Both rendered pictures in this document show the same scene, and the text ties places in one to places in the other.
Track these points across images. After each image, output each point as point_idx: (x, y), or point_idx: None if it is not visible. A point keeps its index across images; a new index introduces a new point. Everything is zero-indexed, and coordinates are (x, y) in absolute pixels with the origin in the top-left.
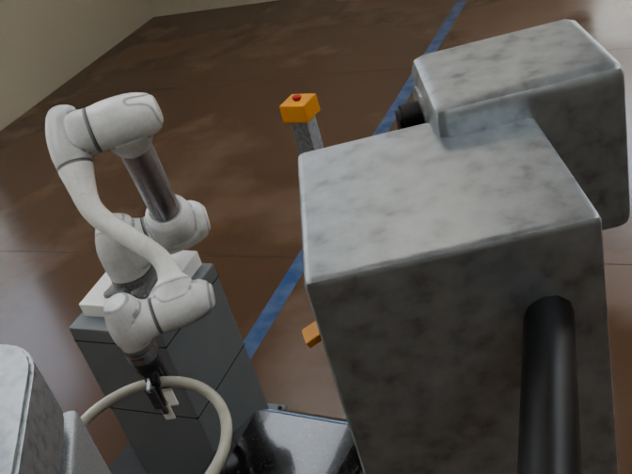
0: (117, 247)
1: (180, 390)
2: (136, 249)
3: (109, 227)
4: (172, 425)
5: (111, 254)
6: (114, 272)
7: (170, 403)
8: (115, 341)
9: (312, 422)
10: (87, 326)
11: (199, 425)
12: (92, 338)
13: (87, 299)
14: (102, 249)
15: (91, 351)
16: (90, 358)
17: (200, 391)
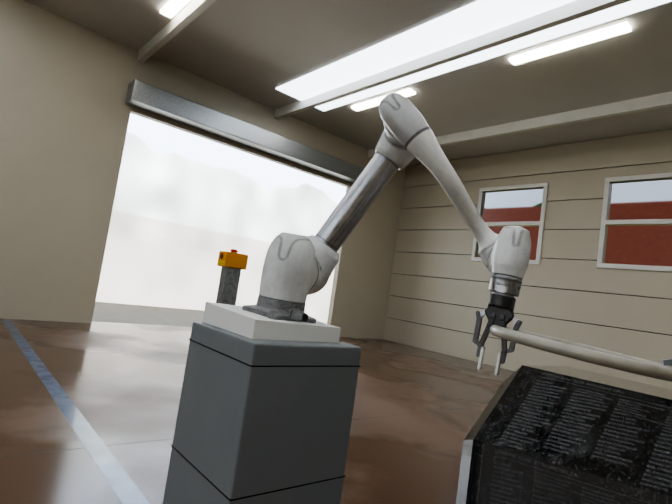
0: (313, 258)
1: (345, 432)
2: (475, 210)
3: (463, 185)
4: (308, 503)
5: (309, 262)
6: (301, 285)
7: (480, 366)
8: (521, 261)
9: (552, 366)
10: (279, 343)
11: (341, 488)
12: (282, 359)
13: (257, 318)
14: (304, 255)
15: (267, 383)
16: (257, 398)
17: (526, 333)
